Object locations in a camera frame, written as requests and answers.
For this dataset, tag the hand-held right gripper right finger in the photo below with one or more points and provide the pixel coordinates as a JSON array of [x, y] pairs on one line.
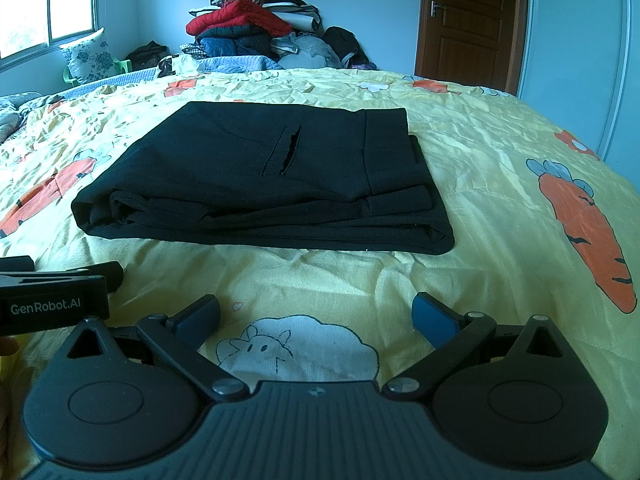
[[435, 317]]

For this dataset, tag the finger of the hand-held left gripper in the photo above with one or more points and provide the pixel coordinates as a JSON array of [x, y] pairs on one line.
[[15, 264], [100, 275]]

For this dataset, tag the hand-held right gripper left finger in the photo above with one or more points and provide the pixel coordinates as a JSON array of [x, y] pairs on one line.
[[197, 317]]

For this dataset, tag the black pants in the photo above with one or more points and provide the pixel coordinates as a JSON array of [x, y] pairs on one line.
[[225, 170]]

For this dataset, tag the person's left hand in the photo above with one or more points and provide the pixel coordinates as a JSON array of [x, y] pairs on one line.
[[7, 346]]

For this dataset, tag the yellow printed bedsheet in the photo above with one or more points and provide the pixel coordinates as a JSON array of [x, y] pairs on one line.
[[350, 280]]

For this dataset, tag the grey patterned quilt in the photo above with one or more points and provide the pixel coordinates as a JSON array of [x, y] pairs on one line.
[[25, 110]]

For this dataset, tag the green plastic chair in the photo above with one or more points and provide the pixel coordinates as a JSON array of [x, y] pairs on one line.
[[122, 66]]

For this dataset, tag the floral pillow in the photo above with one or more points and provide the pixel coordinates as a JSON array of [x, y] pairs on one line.
[[87, 55]]

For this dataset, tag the dark clothes heap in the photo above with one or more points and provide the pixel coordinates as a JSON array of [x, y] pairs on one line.
[[146, 51]]

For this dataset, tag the blue quilted blanket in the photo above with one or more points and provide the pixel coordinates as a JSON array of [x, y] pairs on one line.
[[240, 63]]

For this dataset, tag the navy blue jacket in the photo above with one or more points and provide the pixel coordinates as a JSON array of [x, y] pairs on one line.
[[230, 40]]

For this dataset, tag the white cloth bundle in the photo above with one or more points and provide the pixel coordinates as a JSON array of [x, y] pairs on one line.
[[310, 52]]

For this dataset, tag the black bag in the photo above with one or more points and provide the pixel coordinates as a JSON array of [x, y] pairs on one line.
[[345, 42]]

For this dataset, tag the red jacket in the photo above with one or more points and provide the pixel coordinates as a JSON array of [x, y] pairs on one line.
[[235, 16]]

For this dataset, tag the brown wooden door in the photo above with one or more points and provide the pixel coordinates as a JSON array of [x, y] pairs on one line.
[[470, 20]]

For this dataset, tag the pile of clothes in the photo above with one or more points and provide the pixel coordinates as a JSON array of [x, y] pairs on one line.
[[260, 20]]

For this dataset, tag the white sliding wardrobe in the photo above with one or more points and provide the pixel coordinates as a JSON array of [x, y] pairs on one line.
[[575, 35]]

